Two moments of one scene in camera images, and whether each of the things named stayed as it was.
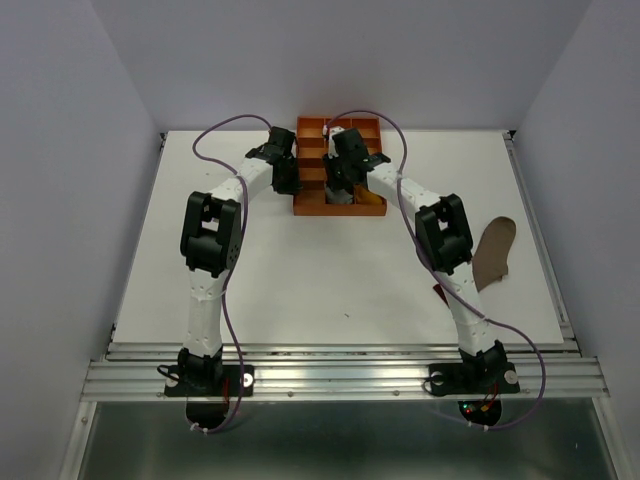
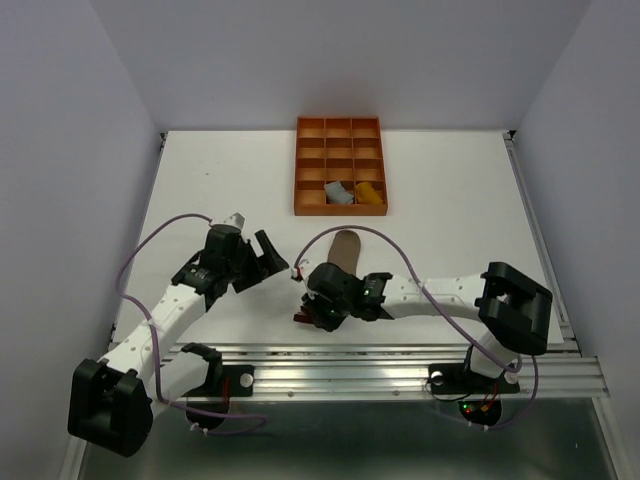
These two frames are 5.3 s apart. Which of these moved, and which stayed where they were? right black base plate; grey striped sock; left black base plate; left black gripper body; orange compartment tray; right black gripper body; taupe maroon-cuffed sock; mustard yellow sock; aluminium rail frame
Moved: left black gripper body; taupe maroon-cuffed sock; right black gripper body
Stayed: right black base plate; left black base plate; orange compartment tray; aluminium rail frame; grey striped sock; mustard yellow sock
